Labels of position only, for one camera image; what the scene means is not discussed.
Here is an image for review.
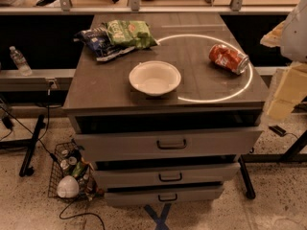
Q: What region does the black table leg left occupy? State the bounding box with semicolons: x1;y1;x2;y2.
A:
0;115;44;177

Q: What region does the black power adapter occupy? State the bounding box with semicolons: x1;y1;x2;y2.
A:
269;126;286;137

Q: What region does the white bowl in basket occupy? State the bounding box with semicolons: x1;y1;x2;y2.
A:
57;175;80;198

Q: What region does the green chip bag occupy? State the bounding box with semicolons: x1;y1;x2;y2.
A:
106;20;158;49

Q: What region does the black table leg right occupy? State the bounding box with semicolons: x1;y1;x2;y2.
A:
239;130;307;199

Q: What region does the black floor cable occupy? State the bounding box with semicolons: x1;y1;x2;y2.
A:
59;198;106;230

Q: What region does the clear water bottle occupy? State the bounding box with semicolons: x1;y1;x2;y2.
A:
10;46;32;77

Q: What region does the blue chip bag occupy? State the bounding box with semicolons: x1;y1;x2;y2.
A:
74;26;134;62

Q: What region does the orange soda can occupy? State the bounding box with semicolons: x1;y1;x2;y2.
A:
209;44;249;75

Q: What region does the black table leg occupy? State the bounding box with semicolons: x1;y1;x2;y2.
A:
239;130;307;199
0;115;44;177

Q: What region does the middle drawer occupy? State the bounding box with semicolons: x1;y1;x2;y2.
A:
93;163;239;190

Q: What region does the bottom drawer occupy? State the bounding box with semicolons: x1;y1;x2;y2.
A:
105;185;224;206

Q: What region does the black wire basket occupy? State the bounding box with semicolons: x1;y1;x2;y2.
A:
48;142;98;199

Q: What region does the top drawer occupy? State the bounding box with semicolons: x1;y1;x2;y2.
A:
74;127;262;161

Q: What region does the drawer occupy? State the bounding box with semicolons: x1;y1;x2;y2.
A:
74;127;262;161
105;185;224;206
93;163;239;190

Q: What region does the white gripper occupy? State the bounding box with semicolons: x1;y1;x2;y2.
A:
260;0;307;121

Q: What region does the grey drawer cabinet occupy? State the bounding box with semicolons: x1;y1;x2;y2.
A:
64;12;268;206

